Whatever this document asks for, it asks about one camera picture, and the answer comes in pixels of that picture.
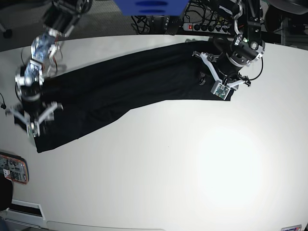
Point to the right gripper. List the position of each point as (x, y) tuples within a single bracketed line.
[(35, 106)]

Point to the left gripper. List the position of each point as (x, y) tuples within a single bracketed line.
[(225, 67)]

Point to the black T-shirt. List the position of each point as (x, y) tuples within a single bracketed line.
[(97, 95)]

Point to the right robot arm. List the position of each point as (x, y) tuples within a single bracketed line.
[(59, 20)]

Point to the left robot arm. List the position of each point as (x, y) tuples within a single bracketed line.
[(247, 47)]

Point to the white power strip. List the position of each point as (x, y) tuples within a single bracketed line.
[(212, 28)]

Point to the black chair wheel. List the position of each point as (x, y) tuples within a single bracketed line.
[(7, 34)]

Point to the blue plastic bin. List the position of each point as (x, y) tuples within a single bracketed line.
[(152, 7)]

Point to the small colourful card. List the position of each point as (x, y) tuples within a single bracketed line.
[(292, 228)]

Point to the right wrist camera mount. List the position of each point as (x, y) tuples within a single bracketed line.
[(34, 122)]

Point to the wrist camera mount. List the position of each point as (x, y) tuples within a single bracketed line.
[(34, 122), (223, 83)]

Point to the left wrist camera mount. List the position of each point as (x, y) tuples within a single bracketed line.
[(223, 83)]

